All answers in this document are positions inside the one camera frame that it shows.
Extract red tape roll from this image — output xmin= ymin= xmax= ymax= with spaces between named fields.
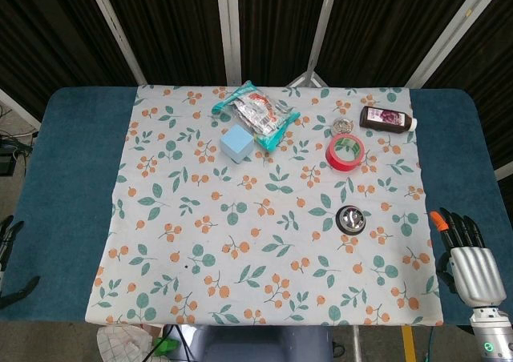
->
xmin=325 ymin=133 xmax=365 ymax=174

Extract green plastic object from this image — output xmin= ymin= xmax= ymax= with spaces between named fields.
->
xmin=154 ymin=336 xmax=180 ymax=356

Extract black cable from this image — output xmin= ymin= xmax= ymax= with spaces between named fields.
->
xmin=143 ymin=324 xmax=189 ymax=362

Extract tangled floor cables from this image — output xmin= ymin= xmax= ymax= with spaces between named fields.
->
xmin=0 ymin=100 xmax=39 ymax=157

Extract grey tripod stand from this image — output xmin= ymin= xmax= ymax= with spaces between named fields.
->
xmin=286 ymin=70 xmax=325 ymax=87

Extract right robot hand orange fingertip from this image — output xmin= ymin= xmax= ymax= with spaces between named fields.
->
xmin=429 ymin=207 xmax=507 ymax=308

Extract clear tape roll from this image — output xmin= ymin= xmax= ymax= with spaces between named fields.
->
xmin=332 ymin=118 xmax=355 ymax=135

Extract light blue cube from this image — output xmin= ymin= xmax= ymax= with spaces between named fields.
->
xmin=220 ymin=123 xmax=256 ymax=165

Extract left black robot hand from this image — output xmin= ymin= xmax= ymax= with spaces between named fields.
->
xmin=0 ymin=215 xmax=42 ymax=309

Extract white checkered cloth bag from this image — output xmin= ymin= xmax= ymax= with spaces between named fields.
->
xmin=96 ymin=324 xmax=152 ymax=362

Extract silver call bell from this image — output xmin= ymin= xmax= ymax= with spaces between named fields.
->
xmin=334 ymin=204 xmax=369 ymax=235

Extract white partition post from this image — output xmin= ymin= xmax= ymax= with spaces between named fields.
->
xmin=83 ymin=0 xmax=147 ymax=86
xmin=403 ymin=0 xmax=491 ymax=89
xmin=215 ymin=0 xmax=242 ymax=86
xmin=305 ymin=0 xmax=342 ymax=78

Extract teal snack bag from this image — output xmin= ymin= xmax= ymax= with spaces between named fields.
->
xmin=211 ymin=79 xmax=301 ymax=153

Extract blue fabric table cover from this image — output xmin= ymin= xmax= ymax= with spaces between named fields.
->
xmin=0 ymin=86 xmax=513 ymax=325

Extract grey-blue robot torso base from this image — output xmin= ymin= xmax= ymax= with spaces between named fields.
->
xmin=187 ymin=324 xmax=334 ymax=362

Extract floral print white tablecloth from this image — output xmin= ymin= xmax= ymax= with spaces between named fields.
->
xmin=86 ymin=82 xmax=446 ymax=328

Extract dark brown snack packet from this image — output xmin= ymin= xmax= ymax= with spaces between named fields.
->
xmin=359 ymin=105 xmax=418 ymax=131

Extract black electronics box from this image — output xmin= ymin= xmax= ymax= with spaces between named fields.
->
xmin=0 ymin=143 xmax=18 ymax=177

